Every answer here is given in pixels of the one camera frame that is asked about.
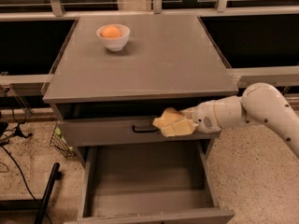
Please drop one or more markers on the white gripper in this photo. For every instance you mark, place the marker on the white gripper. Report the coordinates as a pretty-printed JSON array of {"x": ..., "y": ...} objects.
[{"x": 203, "y": 117}]

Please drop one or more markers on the yellow sponge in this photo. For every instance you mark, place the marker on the yellow sponge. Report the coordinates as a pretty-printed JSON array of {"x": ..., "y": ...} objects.
[{"x": 170, "y": 118}]

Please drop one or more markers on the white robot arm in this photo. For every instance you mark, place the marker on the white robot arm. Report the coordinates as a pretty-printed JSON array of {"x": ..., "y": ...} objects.
[{"x": 260, "y": 103}]

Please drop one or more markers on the grey open middle drawer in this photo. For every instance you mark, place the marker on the grey open middle drawer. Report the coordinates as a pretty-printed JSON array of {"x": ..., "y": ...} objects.
[{"x": 153, "y": 183}]

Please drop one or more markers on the grey top drawer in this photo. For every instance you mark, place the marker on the grey top drawer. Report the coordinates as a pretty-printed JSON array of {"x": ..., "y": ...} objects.
[{"x": 117, "y": 131}]

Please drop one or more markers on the grey drawer cabinet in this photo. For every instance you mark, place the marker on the grey drawer cabinet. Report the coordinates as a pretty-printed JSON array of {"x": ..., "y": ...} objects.
[{"x": 169, "y": 60}]

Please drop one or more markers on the white ceramic bowl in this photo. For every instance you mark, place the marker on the white ceramic bowl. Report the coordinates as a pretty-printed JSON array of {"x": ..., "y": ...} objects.
[{"x": 115, "y": 44}]

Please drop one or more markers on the orange fruit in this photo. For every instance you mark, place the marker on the orange fruit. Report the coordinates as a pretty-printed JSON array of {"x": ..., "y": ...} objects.
[{"x": 111, "y": 32}]

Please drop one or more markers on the black metal bar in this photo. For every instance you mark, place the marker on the black metal bar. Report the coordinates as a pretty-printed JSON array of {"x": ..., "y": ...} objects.
[{"x": 43, "y": 203}]

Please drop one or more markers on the black stand base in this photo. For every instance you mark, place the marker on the black stand base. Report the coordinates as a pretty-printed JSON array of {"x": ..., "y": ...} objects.
[{"x": 6, "y": 134}]

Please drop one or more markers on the black drawer handle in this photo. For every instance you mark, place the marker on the black drawer handle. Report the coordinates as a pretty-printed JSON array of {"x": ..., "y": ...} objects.
[{"x": 137, "y": 129}]

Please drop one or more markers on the wire mesh basket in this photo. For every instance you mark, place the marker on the wire mesh basket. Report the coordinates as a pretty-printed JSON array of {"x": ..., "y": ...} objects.
[{"x": 58, "y": 142}]

